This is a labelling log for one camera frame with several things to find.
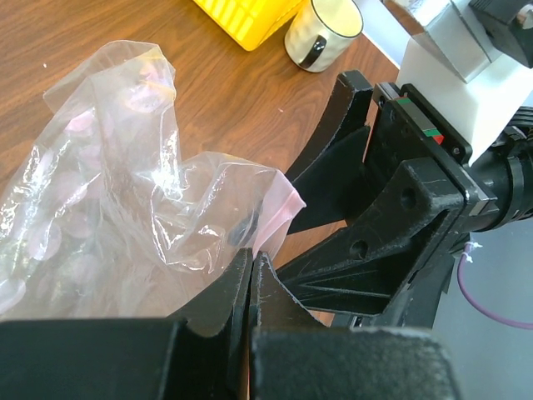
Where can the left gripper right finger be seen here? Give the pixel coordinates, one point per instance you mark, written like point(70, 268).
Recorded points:
point(294, 356)

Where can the yellow plastic basket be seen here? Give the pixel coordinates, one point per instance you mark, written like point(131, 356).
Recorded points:
point(250, 22)

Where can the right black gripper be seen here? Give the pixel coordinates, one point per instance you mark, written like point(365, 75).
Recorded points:
point(422, 202)

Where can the clear pink zip bag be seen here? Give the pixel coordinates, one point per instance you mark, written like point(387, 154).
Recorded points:
point(105, 219)

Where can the white enamel mug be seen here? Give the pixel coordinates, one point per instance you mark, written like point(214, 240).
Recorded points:
point(321, 31)

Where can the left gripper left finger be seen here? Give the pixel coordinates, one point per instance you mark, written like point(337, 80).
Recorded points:
point(195, 353)

